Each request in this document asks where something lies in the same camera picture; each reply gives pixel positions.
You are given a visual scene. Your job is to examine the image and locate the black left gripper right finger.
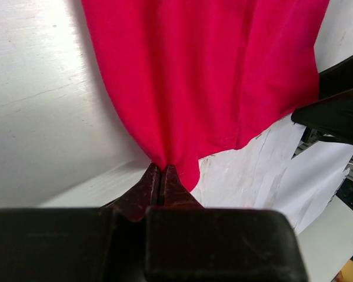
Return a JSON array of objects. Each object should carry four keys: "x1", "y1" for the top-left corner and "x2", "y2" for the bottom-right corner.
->
[{"x1": 144, "y1": 166, "x2": 308, "y2": 281}]

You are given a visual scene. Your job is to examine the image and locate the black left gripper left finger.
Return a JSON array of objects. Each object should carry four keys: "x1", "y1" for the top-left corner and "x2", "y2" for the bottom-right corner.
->
[{"x1": 0, "y1": 164, "x2": 161, "y2": 281}]

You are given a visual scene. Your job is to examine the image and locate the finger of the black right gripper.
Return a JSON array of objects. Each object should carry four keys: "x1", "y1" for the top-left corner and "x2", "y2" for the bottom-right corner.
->
[
  {"x1": 319, "y1": 55, "x2": 353, "y2": 100},
  {"x1": 291, "y1": 89, "x2": 353, "y2": 145}
]

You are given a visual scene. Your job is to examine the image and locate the bright red t shirt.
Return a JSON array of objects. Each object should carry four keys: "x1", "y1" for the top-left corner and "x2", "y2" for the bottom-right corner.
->
[{"x1": 82, "y1": 0, "x2": 328, "y2": 190}]

